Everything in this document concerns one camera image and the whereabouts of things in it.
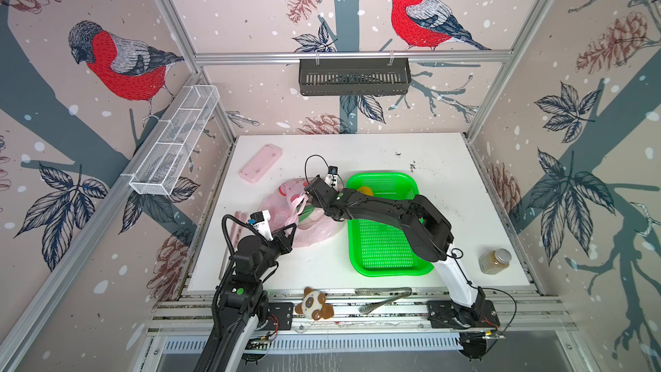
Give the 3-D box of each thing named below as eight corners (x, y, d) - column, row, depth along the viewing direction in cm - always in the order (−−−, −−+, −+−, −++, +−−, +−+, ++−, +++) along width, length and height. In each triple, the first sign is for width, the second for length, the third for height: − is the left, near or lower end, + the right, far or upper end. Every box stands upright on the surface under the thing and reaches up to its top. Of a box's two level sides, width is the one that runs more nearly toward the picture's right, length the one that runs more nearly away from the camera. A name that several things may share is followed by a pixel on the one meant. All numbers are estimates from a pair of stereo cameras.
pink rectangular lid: (238, 175, 110) (236, 171, 108) (268, 146, 122) (266, 142, 119) (255, 185, 107) (254, 181, 105) (285, 154, 118) (284, 150, 116)
